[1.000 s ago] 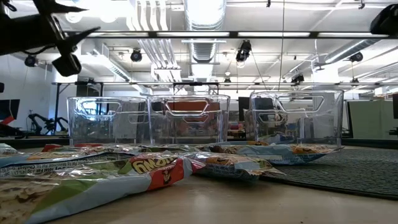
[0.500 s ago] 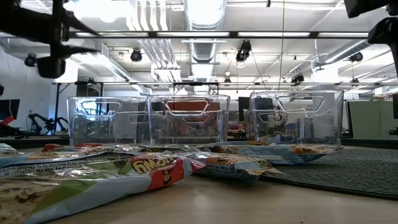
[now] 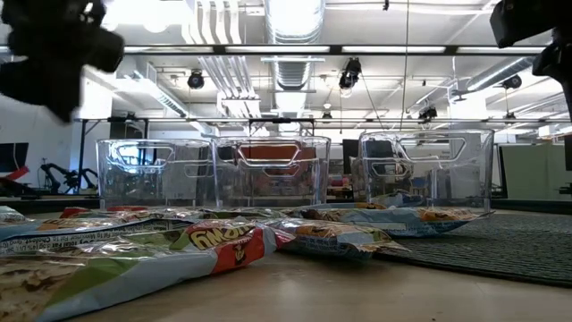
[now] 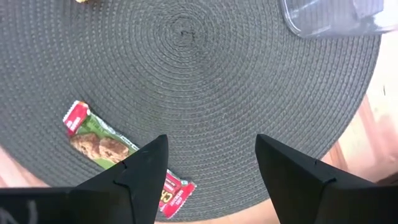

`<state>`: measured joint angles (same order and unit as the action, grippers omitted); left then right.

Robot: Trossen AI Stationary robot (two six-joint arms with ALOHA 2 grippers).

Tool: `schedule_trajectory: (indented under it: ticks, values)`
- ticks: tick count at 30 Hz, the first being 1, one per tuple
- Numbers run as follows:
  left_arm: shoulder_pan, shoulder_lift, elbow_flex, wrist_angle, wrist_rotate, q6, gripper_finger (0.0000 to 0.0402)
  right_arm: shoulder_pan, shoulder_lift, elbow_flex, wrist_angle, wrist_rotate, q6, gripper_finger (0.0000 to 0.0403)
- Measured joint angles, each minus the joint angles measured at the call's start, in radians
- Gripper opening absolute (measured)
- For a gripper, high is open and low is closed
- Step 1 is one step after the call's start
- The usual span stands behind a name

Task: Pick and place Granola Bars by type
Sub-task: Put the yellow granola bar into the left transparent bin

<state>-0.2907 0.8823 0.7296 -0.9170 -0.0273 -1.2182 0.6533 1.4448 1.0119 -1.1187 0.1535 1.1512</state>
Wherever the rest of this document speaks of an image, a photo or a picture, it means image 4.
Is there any green red granola bar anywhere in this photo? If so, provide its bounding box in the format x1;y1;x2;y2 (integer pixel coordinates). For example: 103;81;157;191
63;100;197;220

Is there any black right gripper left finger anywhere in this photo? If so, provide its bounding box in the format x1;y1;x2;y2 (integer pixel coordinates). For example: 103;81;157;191
0;134;170;224

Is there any clear plastic bin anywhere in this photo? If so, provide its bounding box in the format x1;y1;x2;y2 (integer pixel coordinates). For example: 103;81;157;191
279;0;398;40

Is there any grey round woven placemat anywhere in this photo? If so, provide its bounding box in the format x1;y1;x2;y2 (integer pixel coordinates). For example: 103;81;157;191
0;0;382;222

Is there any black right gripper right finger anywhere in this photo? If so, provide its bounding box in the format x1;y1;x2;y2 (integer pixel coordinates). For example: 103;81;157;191
255;134;398;224

